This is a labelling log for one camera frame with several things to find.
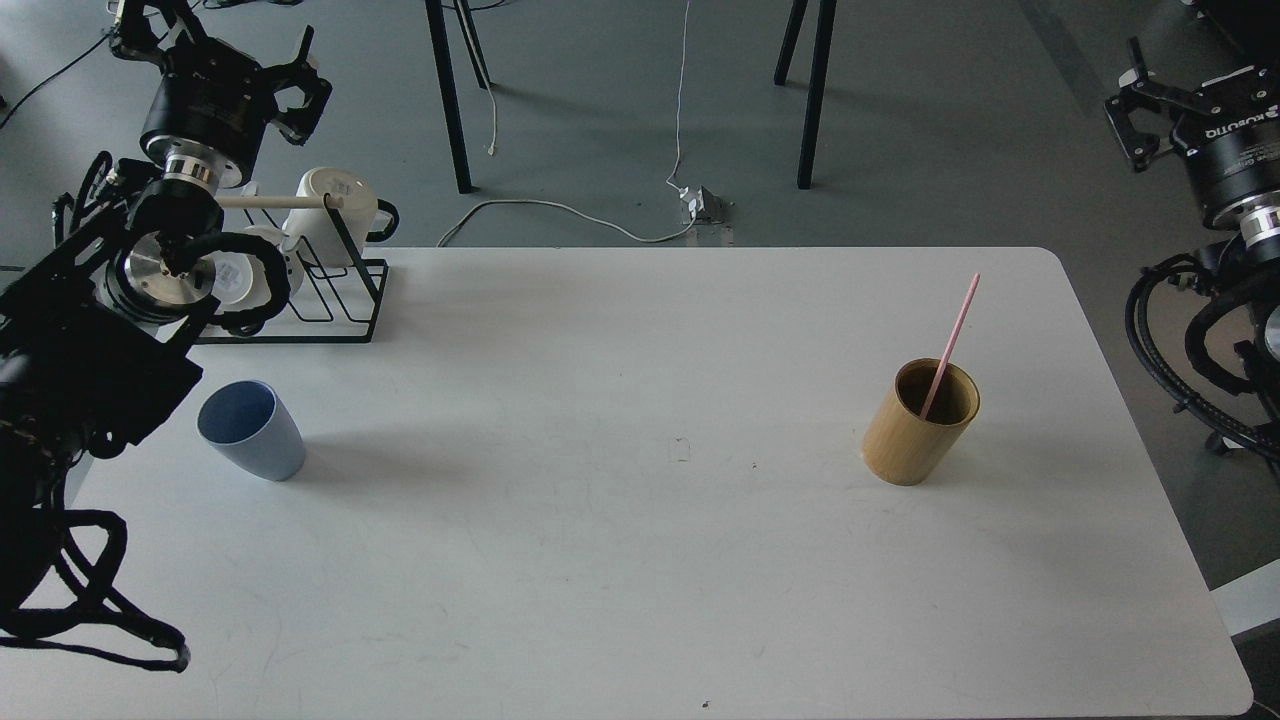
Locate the black table leg right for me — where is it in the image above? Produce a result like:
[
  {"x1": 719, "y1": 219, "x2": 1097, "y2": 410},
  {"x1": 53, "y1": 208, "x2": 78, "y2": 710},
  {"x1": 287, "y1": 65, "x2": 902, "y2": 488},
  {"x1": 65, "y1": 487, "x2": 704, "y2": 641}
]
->
[{"x1": 773, "y1": 1, "x2": 838, "y2": 190}]

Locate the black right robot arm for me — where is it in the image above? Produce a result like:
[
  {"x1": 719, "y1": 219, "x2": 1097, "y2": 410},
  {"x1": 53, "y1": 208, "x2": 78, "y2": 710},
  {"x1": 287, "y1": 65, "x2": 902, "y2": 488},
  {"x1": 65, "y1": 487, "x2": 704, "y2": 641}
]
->
[{"x1": 1103, "y1": 38, "x2": 1279, "y2": 473}]

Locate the floor power outlet box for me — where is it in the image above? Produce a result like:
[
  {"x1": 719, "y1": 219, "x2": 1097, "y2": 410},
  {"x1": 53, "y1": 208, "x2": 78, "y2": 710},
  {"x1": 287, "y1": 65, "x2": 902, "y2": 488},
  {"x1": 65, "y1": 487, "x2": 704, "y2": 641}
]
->
[{"x1": 680, "y1": 184, "x2": 735, "y2": 249}]

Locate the white mug lying on rack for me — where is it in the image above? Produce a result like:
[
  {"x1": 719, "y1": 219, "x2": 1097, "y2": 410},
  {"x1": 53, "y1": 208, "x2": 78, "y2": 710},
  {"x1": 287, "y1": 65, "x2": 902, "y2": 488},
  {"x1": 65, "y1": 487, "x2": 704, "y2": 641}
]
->
[{"x1": 209, "y1": 225, "x2": 305, "y2": 313}]

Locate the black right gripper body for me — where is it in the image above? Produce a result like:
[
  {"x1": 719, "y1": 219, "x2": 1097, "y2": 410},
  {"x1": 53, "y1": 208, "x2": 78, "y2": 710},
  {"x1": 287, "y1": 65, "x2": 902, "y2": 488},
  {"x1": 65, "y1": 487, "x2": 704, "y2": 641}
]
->
[{"x1": 1170, "y1": 68, "x2": 1279, "y2": 231}]

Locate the black wire mug rack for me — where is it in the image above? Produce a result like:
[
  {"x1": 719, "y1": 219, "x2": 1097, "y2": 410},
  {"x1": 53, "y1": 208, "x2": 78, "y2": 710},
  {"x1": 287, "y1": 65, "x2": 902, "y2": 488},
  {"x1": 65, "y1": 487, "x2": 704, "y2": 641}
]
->
[{"x1": 197, "y1": 209, "x2": 389, "y2": 345}]

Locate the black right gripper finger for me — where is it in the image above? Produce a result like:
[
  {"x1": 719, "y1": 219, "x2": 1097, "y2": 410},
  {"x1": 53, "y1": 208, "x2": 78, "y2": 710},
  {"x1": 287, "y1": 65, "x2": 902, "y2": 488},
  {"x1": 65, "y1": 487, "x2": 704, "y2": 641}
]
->
[{"x1": 1103, "y1": 38, "x2": 1206, "y2": 173}]

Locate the white cable on floor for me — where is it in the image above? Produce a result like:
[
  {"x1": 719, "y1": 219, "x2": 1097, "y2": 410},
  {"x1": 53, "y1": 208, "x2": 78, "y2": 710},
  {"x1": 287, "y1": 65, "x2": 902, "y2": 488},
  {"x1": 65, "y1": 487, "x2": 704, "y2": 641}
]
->
[{"x1": 436, "y1": 0, "x2": 713, "y2": 249}]

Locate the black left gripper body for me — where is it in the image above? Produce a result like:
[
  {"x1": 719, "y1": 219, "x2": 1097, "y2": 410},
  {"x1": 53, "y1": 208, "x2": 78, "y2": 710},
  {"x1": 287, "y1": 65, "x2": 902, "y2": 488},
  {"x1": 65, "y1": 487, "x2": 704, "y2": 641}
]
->
[{"x1": 140, "y1": 40, "x2": 287, "y2": 188}]

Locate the blue plastic cup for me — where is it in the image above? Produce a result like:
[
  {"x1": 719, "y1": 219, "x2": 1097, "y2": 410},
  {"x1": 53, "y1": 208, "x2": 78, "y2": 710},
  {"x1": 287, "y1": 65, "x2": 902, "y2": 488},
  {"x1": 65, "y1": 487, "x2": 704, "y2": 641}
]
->
[{"x1": 197, "y1": 380, "x2": 306, "y2": 482}]

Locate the wooden rack handle rod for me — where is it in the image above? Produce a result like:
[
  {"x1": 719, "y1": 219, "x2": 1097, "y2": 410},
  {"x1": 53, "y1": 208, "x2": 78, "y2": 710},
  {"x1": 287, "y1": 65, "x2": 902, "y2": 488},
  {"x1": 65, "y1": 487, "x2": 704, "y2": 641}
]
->
[{"x1": 214, "y1": 195, "x2": 344, "y2": 210}]

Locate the white furniture corner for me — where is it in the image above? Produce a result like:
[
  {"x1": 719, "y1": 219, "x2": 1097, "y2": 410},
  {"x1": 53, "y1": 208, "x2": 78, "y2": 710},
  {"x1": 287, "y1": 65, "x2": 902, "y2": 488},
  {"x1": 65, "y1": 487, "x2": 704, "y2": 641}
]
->
[{"x1": 1210, "y1": 559, "x2": 1279, "y2": 642}]

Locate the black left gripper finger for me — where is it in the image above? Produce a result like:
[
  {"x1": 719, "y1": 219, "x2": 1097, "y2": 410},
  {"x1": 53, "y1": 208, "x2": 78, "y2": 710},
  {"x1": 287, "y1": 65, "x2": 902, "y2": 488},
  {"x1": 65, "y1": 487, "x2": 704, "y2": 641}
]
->
[
  {"x1": 262, "y1": 27, "x2": 332, "y2": 146},
  {"x1": 108, "y1": 1, "x2": 211, "y2": 73}
]

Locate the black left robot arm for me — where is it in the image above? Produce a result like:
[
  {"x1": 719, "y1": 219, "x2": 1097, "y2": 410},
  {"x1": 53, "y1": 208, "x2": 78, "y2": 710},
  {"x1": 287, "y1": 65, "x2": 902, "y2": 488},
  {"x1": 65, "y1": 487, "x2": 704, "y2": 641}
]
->
[{"x1": 1, "y1": 1, "x2": 332, "y2": 673}]

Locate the pink chopstick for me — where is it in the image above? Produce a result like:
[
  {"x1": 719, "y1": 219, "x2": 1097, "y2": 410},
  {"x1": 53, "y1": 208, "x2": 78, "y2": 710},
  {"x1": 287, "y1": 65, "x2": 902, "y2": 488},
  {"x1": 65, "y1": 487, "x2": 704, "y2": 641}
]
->
[{"x1": 919, "y1": 273, "x2": 982, "y2": 421}]

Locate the bamboo cylindrical holder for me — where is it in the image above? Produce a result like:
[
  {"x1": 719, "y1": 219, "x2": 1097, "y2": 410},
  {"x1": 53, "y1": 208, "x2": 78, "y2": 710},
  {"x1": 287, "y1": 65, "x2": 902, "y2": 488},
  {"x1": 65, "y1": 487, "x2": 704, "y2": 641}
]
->
[{"x1": 861, "y1": 357, "x2": 980, "y2": 486}]

